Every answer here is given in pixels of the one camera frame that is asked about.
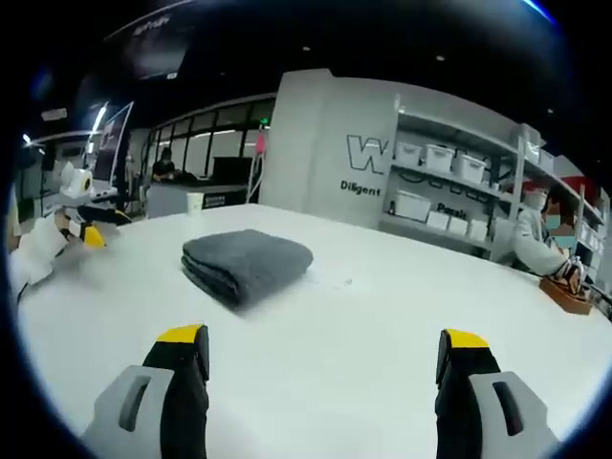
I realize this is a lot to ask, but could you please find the black monitor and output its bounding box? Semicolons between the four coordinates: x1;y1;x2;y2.
211;156;255;184

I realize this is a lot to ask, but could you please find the standing display banner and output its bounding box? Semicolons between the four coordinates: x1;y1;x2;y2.
92;101;136;193

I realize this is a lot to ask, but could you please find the brown wooden box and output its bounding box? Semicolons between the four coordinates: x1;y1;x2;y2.
538;275;595;317

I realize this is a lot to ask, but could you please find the dark ceiling screen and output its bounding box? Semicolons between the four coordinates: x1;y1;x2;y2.
117;12;193;81

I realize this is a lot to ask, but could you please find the grey metal shelf unit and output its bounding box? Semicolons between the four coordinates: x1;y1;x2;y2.
379;93;611;278

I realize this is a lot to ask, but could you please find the grey towel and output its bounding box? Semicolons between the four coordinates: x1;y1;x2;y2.
180;228;316;310

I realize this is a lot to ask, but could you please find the group of white storage boxes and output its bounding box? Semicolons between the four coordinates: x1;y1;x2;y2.
392;141;490;241

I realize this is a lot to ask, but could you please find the dark reception counter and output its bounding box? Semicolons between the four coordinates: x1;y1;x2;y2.
144;179;263;220

